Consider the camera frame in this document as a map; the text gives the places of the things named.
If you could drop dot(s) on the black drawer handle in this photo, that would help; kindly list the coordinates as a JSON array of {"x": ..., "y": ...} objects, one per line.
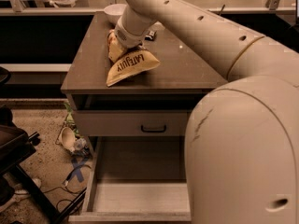
[{"x": 145, "y": 129}]

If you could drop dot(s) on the white shoe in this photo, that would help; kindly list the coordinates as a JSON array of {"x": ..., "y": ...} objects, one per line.
[{"x": 10, "y": 195}]

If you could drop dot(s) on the black snack bar wrapper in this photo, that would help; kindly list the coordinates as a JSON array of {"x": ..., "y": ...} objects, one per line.
[{"x": 151, "y": 35}]

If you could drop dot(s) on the grey drawer cabinet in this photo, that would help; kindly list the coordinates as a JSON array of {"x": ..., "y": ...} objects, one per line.
[{"x": 180, "y": 71}]

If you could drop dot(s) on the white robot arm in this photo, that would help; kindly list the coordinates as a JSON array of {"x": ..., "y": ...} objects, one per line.
[{"x": 242, "y": 139}]

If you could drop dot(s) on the black office chair left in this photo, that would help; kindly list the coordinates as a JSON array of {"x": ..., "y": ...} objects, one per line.
[{"x": 16, "y": 146}]

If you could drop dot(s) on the grey top drawer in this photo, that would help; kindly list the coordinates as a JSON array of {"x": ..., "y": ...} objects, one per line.
[{"x": 122, "y": 115}]

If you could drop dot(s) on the brown yellow chip bag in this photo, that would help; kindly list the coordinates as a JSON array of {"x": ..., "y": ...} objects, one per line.
[{"x": 127, "y": 62}]

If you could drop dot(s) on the white bowl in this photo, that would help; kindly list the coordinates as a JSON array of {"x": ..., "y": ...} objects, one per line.
[{"x": 114, "y": 12}]

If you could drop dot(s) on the grey open middle drawer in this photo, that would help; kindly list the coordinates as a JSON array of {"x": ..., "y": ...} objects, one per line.
[{"x": 136, "y": 180}]

